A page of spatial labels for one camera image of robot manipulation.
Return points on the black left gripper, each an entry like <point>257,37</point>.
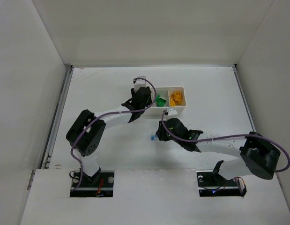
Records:
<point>137,93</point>

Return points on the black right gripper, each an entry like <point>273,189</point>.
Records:
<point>160,133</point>

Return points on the green square lego brick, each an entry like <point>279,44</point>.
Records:
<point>161,102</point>

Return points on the light blue small lego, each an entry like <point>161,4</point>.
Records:
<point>153,137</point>

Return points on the yellow butterfly lego brick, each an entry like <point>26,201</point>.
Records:
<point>177,96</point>

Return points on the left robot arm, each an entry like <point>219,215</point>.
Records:
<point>86,132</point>

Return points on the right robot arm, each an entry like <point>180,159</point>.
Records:
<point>252,156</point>

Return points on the white three-compartment container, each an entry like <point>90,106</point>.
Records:
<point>165,93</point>

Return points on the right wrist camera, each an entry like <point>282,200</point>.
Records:
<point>170,113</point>

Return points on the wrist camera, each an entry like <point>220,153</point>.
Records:
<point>139,82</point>
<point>170,113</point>

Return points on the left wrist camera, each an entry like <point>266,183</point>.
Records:
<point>139,82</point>

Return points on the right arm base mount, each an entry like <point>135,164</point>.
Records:
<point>212,184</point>

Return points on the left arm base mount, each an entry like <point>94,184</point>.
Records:
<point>101,187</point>

